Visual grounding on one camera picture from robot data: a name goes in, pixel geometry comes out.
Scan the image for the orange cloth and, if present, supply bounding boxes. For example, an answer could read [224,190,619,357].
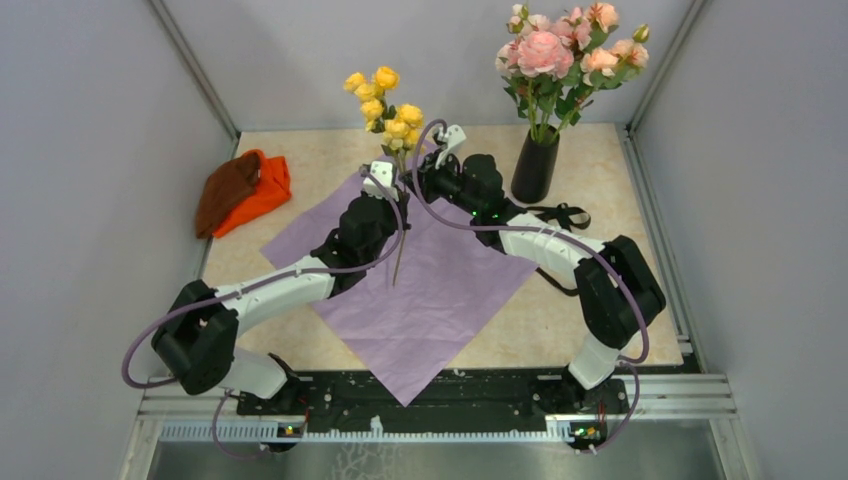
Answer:
[213,149,292,238]

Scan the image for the aluminium front rail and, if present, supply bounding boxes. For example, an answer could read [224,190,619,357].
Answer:
[138,374,737,444]

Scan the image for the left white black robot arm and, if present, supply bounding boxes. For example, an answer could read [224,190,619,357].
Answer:
[151,192,410,414]

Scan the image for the right aluminium frame post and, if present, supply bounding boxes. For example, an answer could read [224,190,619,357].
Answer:
[627,0,713,137]

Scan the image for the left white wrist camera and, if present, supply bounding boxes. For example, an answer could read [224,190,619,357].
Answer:
[362,160,399,202]

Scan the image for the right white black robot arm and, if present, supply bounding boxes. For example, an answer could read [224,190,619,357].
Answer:
[406,154,666,412]

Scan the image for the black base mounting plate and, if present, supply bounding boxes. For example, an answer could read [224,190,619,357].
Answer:
[235,368,630,417]

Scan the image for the black vase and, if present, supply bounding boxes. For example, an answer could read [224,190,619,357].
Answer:
[511,125,560,204]

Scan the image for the aluminium corner frame post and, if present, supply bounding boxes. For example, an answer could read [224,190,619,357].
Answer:
[145,0,241,142]

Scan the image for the pink flower stem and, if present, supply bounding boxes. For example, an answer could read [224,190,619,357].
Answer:
[495,4,559,139]
[554,19,651,133]
[522,7,594,145]

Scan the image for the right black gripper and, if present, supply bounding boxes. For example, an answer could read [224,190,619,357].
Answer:
[399,149,479,218]

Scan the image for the pink and white flower bunch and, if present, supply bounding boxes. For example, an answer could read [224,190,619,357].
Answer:
[508,31,574,145]

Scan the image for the black ribbon with gold lettering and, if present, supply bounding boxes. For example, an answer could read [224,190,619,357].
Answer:
[527,202,592,297]

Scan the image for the peach flower stem in vase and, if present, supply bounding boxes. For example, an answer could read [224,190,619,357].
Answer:
[543,1,628,144]

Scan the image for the brown cloth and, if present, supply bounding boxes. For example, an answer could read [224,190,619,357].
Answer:
[194,152,261,239]

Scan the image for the yellow rose bunch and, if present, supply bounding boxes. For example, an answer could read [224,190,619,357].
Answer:
[342,64,427,287]

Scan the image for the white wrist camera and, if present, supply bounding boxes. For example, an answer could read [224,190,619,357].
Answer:
[362,160,399,202]
[434,124,467,169]

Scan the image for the purple wrapping paper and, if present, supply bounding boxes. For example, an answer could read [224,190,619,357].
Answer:
[243,199,535,406]

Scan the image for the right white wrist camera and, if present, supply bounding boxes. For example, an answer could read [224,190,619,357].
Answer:
[434,124,467,169]

